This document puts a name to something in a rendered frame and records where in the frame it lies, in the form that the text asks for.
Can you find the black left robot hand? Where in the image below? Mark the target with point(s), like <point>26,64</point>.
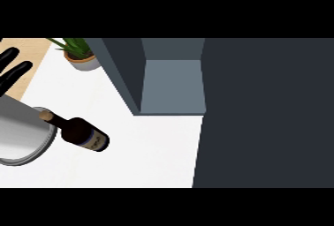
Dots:
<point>13,70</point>

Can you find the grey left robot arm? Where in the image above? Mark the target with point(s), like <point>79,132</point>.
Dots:
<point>16,126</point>

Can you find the dark wine bottle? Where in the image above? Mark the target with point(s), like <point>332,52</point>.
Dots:
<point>79,134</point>

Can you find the grey open cabinet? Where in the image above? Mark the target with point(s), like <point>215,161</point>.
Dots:
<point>168,85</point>

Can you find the dark grey cabinet door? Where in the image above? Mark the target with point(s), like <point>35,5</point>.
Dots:
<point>264,114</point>

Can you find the potted green plant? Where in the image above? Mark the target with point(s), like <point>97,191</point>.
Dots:
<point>78,54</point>

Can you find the grey round plate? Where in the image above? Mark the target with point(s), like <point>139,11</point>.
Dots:
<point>41,147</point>

